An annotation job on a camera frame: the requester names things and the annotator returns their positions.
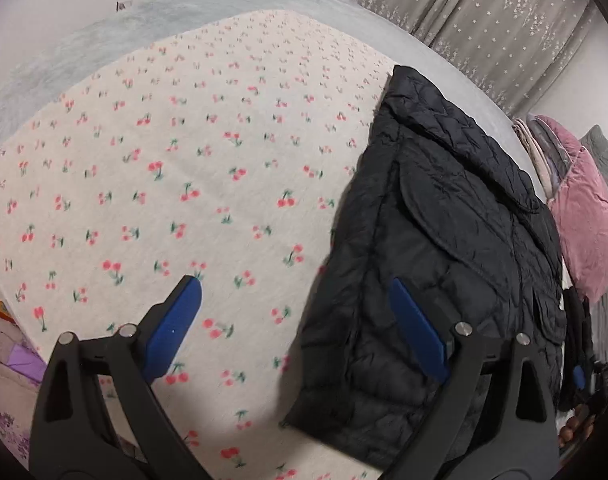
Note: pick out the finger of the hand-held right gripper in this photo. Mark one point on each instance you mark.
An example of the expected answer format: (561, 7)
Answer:
(578, 340)

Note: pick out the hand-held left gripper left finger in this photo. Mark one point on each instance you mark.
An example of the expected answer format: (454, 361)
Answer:
(174, 327)

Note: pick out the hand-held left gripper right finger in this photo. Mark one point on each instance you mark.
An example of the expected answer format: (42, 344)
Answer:
(418, 327)

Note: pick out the black quilted puffer jacket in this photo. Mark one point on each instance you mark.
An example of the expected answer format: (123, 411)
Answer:
(434, 200)

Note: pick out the person's right hand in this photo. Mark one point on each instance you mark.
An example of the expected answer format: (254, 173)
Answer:
(574, 427)

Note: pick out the pink velvet pillow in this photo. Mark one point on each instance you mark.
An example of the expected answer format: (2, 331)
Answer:
(586, 220)

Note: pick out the cherry print blanket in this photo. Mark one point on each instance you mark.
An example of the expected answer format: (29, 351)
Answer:
(184, 170)

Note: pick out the purple patchwork cloth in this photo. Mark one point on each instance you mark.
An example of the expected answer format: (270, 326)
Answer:
(14, 355)

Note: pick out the stack of folded blankets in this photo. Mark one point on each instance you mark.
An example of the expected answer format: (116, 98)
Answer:
(536, 155)

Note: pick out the white purple floral bedding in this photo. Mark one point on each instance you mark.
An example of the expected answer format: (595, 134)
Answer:
(4, 432)

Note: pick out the light grey bed sheet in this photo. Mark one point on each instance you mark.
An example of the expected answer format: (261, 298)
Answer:
(59, 55)

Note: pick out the grey star print curtain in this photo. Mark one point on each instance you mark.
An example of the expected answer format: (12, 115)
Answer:
(484, 20)

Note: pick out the small dark wall fixture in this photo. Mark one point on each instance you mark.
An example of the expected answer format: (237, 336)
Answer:
(121, 6)

